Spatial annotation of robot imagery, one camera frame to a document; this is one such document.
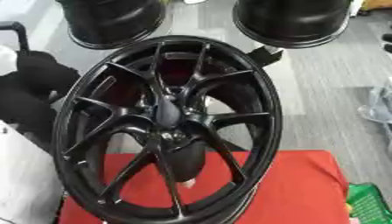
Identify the black round wheel rim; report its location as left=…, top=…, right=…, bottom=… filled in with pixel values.
left=231, top=0, right=355, bottom=49
left=53, top=0, right=169, bottom=50

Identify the black garment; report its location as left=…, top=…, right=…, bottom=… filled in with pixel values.
left=0, top=50, right=83, bottom=147

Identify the yellow box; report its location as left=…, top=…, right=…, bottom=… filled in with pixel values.
left=362, top=0, right=392, bottom=11

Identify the white fabric sheet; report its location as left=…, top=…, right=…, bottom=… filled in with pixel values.
left=0, top=120, right=67, bottom=224

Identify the black metal tube frame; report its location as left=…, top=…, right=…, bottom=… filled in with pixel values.
left=0, top=21, right=31, bottom=58

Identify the black stand bracket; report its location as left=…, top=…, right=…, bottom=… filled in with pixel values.
left=246, top=45, right=285, bottom=68

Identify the black spoked wheel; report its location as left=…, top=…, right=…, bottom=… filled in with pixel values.
left=50, top=34, right=285, bottom=224

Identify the clear plastic bag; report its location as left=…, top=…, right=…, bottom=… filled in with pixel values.
left=356, top=78, right=392, bottom=153

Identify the green plastic basket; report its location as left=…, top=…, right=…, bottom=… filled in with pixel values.
left=344, top=182, right=392, bottom=224

